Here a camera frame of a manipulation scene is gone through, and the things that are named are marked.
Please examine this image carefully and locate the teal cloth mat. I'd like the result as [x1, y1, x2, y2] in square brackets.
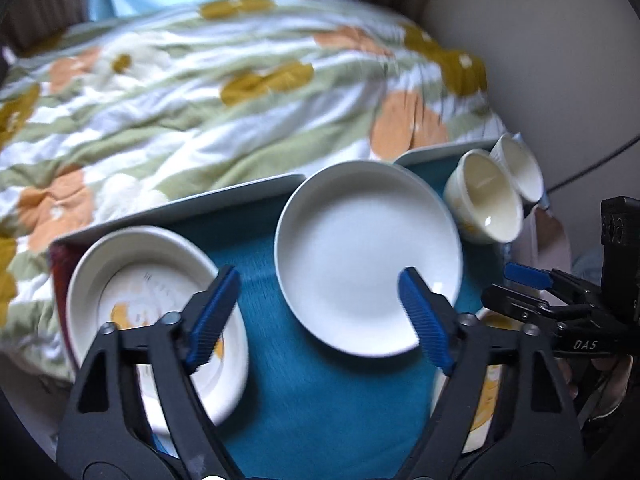
[150, 198, 501, 480]

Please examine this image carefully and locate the person's right hand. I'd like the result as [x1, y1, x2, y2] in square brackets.
[555, 356, 634, 428]

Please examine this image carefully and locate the floral plate with orange print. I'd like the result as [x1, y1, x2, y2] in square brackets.
[64, 226, 250, 424]

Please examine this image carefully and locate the large cream bowl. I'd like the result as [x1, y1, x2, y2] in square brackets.
[444, 148, 523, 245]

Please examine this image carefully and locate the plain white plate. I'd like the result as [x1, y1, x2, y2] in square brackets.
[273, 160, 463, 358]

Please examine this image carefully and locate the brown curtain left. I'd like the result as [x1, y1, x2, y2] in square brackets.
[0, 0, 91, 57]

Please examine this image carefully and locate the small cream bowl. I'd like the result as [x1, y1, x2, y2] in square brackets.
[490, 134, 544, 204]

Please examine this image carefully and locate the floral bed quilt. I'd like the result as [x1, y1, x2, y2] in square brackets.
[1, 0, 506, 380]

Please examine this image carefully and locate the black cable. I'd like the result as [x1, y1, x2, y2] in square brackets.
[544, 131, 640, 196]

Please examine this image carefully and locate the patterned tray with rim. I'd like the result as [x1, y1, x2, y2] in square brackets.
[48, 134, 522, 461]

